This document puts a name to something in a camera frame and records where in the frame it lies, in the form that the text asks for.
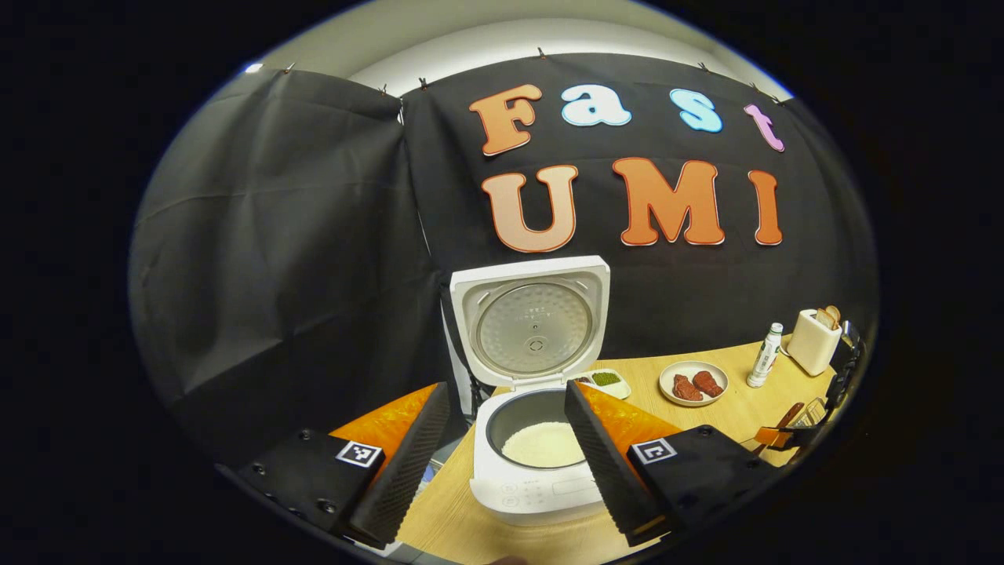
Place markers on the white toaster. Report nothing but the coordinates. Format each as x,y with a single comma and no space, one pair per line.
812,345

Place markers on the black tripod stand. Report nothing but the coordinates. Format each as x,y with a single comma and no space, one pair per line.
476,390

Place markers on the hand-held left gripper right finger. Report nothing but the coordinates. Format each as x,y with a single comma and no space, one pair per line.
600,463

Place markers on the white rice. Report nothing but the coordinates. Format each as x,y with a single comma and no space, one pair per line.
543,444

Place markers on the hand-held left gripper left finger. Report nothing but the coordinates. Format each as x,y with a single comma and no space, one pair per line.
404,471

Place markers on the black backdrop cloth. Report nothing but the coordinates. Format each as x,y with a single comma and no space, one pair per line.
298,259

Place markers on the toasted bread slice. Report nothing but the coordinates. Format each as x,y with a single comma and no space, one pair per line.
834,314
823,317

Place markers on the red meat piece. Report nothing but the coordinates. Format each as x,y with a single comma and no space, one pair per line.
707,383
686,388

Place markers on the white divided seasoning dish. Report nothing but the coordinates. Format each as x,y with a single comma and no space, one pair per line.
608,380

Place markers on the clear chopstick holder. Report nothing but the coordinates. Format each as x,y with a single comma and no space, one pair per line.
814,412

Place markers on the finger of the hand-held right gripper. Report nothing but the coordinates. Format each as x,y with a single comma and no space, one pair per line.
773,437

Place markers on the white drink bottle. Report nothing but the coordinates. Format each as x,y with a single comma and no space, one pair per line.
763,361

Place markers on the white round plate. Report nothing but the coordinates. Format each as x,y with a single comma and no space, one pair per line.
676,369

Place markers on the white rice cooker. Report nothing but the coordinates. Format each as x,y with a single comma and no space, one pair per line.
533,326

